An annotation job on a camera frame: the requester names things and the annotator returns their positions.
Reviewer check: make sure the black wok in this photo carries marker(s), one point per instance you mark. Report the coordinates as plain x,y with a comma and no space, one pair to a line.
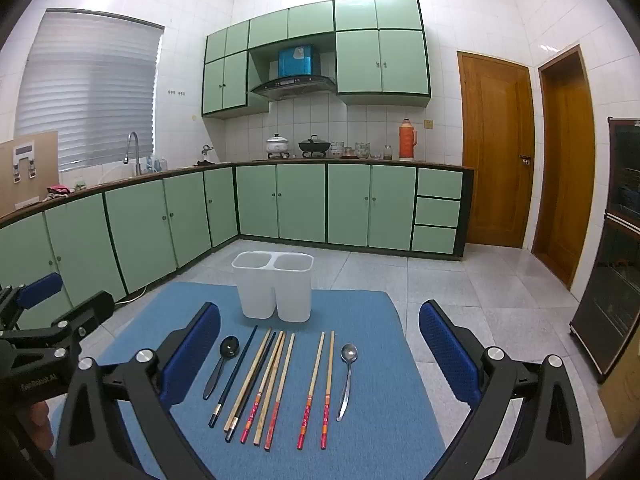
315,146

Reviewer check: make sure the plain wooden door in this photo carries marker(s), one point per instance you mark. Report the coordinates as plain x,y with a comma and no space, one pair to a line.
565,170

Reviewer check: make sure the dark glass-front cabinet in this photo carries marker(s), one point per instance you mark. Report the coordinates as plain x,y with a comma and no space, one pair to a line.
610,270

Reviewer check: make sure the green base cabinets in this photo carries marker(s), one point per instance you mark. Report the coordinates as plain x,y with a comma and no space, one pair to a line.
300,200

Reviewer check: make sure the metal kitchen faucet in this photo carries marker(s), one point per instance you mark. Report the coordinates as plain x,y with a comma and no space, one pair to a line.
134,152

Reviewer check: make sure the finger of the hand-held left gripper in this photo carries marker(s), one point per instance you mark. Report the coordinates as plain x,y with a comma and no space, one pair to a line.
40,290
90,310

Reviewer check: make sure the red-ended wooden chopstick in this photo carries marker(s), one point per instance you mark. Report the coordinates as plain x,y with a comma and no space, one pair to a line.
327,410
307,410
275,420
254,410

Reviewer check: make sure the green wall cabinets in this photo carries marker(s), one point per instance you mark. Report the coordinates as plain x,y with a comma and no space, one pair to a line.
360,60

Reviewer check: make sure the white plastic utensil holder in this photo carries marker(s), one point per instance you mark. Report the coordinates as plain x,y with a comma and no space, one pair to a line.
275,285

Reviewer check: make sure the blue table mat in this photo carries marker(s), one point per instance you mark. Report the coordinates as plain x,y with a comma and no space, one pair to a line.
370,360

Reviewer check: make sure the orange thermos flask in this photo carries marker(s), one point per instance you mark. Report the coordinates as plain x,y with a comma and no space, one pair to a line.
407,142

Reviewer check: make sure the white window blind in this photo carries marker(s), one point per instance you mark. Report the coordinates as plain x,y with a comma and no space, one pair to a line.
90,90

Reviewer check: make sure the white cooking pot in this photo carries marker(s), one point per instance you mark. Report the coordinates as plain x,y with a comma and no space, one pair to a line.
277,144

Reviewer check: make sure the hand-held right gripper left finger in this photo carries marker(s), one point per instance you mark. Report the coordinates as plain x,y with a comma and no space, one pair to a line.
192,355

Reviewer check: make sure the metal spoon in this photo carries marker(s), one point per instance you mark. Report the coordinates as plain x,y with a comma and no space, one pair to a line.
349,353

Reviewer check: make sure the plain wooden chopstick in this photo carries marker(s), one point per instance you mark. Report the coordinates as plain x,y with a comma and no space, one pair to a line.
261,425
248,380

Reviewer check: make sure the person's left hand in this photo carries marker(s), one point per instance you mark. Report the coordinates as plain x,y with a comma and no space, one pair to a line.
39,422

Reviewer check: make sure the cardboard box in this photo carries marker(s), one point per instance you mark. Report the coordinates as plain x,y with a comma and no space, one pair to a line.
37,190

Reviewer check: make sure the dark blue chopstick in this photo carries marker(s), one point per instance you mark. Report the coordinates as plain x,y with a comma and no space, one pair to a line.
235,425
234,375

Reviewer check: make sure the black range hood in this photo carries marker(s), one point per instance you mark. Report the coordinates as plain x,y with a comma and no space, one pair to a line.
295,87

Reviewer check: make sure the red cloth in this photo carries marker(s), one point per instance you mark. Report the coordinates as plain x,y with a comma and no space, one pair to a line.
57,190

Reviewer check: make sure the blue range hood housing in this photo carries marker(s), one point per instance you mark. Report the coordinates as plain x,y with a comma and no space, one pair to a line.
299,60

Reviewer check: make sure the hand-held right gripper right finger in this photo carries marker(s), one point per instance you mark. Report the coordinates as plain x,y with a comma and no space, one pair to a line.
447,352

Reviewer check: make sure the black spoon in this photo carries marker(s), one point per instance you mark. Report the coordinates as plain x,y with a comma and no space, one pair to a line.
230,347

